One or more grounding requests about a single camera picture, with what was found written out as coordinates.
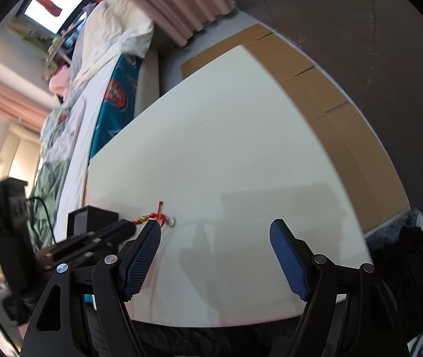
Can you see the pink plush item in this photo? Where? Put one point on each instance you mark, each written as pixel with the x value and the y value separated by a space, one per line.
pixel 60 82

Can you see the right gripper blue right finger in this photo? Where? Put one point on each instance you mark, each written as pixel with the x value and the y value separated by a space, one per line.
pixel 290 256

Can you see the red string charm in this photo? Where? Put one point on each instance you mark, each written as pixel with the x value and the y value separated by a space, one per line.
pixel 159 216

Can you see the white low table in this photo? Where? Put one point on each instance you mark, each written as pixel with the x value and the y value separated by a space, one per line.
pixel 225 153

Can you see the flattened cardboard sheet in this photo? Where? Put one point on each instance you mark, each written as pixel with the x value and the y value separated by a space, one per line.
pixel 366 171

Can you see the green striped garment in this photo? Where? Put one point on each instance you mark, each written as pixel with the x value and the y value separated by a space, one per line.
pixel 44 200

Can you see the bed with white blanket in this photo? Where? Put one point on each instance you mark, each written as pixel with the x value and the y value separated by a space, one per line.
pixel 119 92

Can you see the pale patterned garment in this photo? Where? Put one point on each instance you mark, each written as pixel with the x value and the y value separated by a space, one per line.
pixel 60 131

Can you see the white duvet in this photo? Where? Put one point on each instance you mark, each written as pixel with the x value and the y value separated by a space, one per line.
pixel 114 27

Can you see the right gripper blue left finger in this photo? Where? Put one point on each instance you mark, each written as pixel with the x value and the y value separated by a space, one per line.
pixel 138 259

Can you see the orange hanging garment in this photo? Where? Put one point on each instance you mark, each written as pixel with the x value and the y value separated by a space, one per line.
pixel 50 7

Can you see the black jewelry box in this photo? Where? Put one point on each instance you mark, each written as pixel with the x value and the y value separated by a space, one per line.
pixel 89 219

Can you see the pink curtain left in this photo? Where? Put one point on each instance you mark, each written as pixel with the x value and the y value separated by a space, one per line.
pixel 21 110

